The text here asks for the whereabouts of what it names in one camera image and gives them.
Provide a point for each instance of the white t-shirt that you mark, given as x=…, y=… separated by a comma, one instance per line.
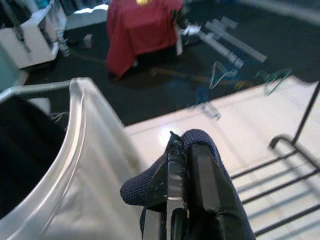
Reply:
x=100, y=175

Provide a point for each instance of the white floor strip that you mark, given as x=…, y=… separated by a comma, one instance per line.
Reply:
x=220, y=48
x=240, y=45

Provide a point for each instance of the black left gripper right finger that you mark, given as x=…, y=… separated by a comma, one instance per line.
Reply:
x=207, y=195

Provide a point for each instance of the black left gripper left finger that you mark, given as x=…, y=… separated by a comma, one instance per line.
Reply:
x=176, y=175

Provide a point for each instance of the red cloth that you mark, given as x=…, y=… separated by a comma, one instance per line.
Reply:
x=142, y=37

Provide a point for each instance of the clear plastic hanger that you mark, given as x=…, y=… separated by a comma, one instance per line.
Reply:
x=212, y=77

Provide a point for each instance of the navy blue garment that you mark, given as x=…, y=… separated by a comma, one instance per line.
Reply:
x=197, y=136

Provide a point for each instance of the black metal clothes rack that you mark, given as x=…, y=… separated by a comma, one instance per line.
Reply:
x=281, y=139

